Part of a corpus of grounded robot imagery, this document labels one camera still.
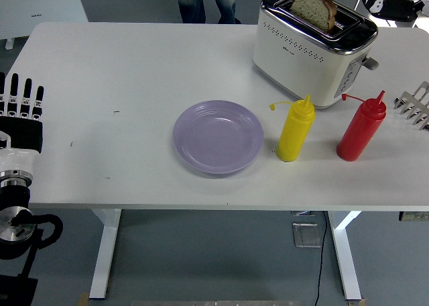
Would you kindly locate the metal floor socket plate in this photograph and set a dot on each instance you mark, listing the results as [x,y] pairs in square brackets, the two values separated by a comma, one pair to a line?
[305,235]

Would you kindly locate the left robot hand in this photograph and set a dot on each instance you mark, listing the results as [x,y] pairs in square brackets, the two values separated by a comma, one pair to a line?
[21,135]

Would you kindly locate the metal under-table bracket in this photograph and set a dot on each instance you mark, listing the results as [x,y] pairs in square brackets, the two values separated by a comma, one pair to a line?
[302,213]

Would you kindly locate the white heater unit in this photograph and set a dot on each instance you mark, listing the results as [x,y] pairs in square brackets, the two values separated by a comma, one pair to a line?
[40,7]

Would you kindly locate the yellow squeeze bottle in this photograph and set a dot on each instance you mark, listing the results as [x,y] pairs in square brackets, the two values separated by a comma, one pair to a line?
[294,135]

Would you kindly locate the cardboard scrap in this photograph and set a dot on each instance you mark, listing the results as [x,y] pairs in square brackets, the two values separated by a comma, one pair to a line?
[83,300]

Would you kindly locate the person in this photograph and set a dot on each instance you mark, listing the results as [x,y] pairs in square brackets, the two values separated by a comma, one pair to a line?
[191,4]

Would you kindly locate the under-table power strip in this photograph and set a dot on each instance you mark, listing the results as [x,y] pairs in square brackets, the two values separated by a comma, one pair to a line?
[414,216]

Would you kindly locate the white table leg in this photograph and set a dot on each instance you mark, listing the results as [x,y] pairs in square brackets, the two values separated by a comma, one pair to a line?
[345,259]
[105,252]

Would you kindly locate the white chrome two-slot toaster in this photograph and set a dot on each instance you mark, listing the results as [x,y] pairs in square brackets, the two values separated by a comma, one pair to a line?
[295,61]

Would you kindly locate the brown bread slice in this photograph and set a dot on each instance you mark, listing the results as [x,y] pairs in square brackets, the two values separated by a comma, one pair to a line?
[311,9]

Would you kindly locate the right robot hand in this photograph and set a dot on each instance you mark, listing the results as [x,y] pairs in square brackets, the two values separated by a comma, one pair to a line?
[395,9]

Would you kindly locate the purple round plate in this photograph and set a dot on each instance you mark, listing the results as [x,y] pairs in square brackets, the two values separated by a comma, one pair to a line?
[218,138]

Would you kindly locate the metal toast rack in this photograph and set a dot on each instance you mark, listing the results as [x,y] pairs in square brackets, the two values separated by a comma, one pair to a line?
[410,99]

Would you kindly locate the red squeeze bottle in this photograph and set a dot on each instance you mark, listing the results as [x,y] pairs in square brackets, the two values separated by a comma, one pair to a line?
[359,135]

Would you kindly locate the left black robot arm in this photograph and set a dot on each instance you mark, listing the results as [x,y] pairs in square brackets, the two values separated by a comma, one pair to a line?
[15,227]

